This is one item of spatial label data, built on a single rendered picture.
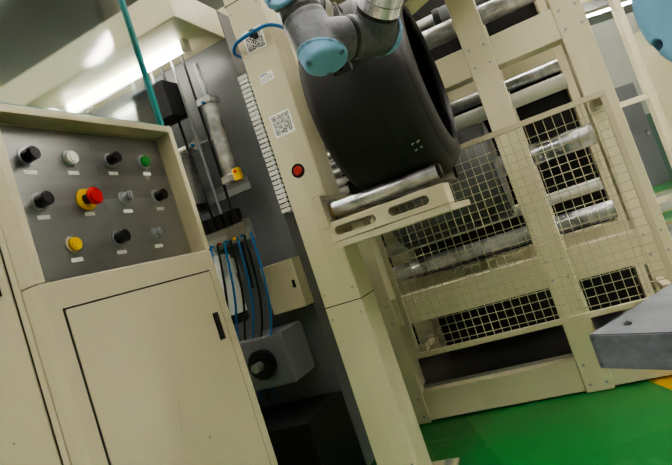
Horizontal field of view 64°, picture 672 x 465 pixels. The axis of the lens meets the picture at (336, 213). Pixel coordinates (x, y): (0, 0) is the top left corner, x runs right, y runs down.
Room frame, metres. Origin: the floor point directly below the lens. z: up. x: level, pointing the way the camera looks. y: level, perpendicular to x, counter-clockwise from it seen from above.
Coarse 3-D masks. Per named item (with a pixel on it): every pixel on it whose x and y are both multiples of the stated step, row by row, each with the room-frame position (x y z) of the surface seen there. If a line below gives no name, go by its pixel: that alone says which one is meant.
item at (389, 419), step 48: (240, 0) 1.68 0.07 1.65; (240, 48) 1.70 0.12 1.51; (288, 48) 1.75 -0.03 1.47; (288, 96) 1.66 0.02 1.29; (288, 144) 1.68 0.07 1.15; (288, 192) 1.70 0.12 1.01; (336, 192) 1.74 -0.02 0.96; (336, 288) 1.68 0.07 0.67; (336, 336) 1.70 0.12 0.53; (384, 336) 1.73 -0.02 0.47; (384, 384) 1.66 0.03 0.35; (384, 432) 1.68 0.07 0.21
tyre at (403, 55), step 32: (352, 0) 1.45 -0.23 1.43; (416, 32) 1.69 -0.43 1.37; (352, 64) 1.36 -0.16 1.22; (384, 64) 1.33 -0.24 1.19; (416, 64) 1.39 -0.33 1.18; (320, 96) 1.40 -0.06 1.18; (352, 96) 1.37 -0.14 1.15; (384, 96) 1.34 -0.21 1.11; (416, 96) 1.36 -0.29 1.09; (320, 128) 1.45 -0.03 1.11; (352, 128) 1.40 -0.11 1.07; (384, 128) 1.38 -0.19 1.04; (416, 128) 1.38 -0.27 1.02; (448, 128) 1.72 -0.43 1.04; (352, 160) 1.46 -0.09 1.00; (384, 160) 1.45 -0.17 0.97; (416, 160) 1.45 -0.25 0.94; (448, 160) 1.53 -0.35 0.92
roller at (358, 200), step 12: (432, 168) 1.45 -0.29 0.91; (396, 180) 1.50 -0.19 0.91; (408, 180) 1.48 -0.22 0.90; (420, 180) 1.47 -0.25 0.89; (432, 180) 1.47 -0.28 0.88; (360, 192) 1.54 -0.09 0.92; (372, 192) 1.52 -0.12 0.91; (384, 192) 1.51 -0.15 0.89; (396, 192) 1.50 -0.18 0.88; (336, 204) 1.57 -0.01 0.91; (348, 204) 1.55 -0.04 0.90; (360, 204) 1.54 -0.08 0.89
